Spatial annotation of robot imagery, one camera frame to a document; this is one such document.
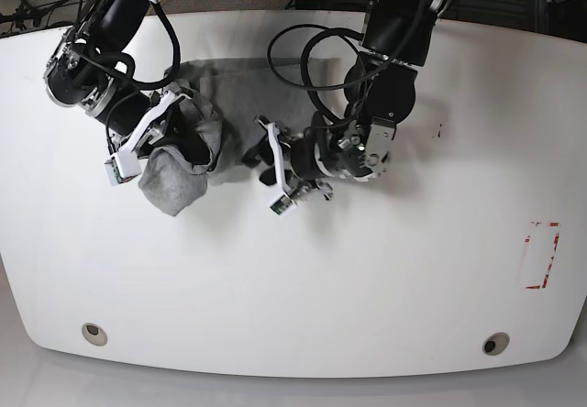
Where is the left table cable grommet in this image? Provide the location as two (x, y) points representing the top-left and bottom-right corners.
(82, 323), (108, 347)

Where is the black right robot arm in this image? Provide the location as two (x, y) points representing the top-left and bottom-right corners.
(44, 0), (211, 164)

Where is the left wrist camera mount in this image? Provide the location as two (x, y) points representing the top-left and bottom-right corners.
(254, 115), (335, 218)

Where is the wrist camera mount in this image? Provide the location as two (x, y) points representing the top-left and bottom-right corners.
(254, 115), (335, 218)
(105, 90), (188, 186)

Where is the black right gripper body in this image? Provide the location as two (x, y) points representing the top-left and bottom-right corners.
(98, 90), (172, 150)

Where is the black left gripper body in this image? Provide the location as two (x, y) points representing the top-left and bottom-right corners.
(278, 134), (327, 182)

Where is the table cable grommet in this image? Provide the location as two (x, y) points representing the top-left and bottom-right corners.
(482, 332), (510, 357)
(82, 323), (108, 347)

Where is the black tripod stand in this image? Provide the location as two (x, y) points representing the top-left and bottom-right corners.
(1, 0), (86, 39)

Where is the grey T-shirt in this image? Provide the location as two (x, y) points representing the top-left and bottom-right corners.
(138, 58), (321, 216)

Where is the right table cable grommet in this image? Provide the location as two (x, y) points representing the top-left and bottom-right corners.
(482, 332), (510, 357)

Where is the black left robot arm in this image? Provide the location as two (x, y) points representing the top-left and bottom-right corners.
(277, 0), (444, 187)

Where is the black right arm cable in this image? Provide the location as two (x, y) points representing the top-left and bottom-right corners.
(72, 0), (184, 101)

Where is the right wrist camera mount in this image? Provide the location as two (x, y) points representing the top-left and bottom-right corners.
(105, 90), (188, 186)

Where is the red tape rectangle marking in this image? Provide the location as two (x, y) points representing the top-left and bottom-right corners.
(520, 222), (561, 290)

